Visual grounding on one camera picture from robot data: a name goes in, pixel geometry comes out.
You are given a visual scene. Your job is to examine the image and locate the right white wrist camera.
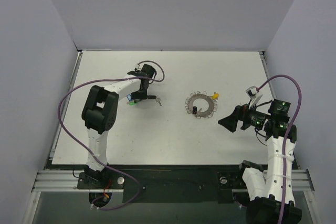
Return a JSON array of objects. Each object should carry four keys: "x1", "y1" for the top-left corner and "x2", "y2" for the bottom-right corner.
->
[{"x1": 246, "y1": 86, "x2": 263, "y2": 109}]

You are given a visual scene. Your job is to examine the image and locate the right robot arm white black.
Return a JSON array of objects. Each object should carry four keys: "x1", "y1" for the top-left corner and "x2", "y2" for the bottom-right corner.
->
[{"x1": 218, "y1": 99, "x2": 302, "y2": 223}]

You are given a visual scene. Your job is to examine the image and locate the yellow tag key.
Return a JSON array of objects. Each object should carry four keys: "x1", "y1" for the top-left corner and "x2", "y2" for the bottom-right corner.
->
[{"x1": 211, "y1": 92, "x2": 219, "y2": 100}]

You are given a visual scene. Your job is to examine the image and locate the aluminium frame rail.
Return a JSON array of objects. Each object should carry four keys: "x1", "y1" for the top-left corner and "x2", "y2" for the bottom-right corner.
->
[{"x1": 32, "y1": 169, "x2": 314, "y2": 193}]

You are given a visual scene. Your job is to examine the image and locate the silver key black tag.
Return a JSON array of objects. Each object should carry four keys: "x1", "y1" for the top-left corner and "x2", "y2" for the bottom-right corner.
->
[{"x1": 155, "y1": 97, "x2": 162, "y2": 106}]

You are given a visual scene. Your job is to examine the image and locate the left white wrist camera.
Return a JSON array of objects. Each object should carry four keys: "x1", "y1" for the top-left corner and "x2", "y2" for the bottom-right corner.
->
[{"x1": 127, "y1": 64, "x2": 141, "y2": 76}]

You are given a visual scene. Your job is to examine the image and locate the key black tag on disc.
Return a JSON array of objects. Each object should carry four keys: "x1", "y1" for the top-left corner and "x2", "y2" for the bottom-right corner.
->
[{"x1": 192, "y1": 106, "x2": 202, "y2": 115}]

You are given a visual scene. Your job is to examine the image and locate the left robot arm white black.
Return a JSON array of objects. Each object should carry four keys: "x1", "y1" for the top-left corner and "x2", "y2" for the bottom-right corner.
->
[{"x1": 81, "y1": 64, "x2": 156, "y2": 188}]

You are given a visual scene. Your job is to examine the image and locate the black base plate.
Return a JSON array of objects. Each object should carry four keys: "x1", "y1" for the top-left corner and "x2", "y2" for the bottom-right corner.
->
[{"x1": 77, "y1": 165, "x2": 249, "y2": 206}]

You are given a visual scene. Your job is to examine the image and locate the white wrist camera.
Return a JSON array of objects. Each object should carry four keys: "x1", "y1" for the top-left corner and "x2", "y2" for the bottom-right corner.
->
[
  {"x1": 246, "y1": 86, "x2": 263, "y2": 109},
  {"x1": 127, "y1": 64, "x2": 141, "y2": 76}
]

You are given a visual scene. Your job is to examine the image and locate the round metal keyring disc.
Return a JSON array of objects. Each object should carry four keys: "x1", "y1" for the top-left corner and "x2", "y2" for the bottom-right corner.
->
[{"x1": 185, "y1": 91, "x2": 218, "y2": 119}]

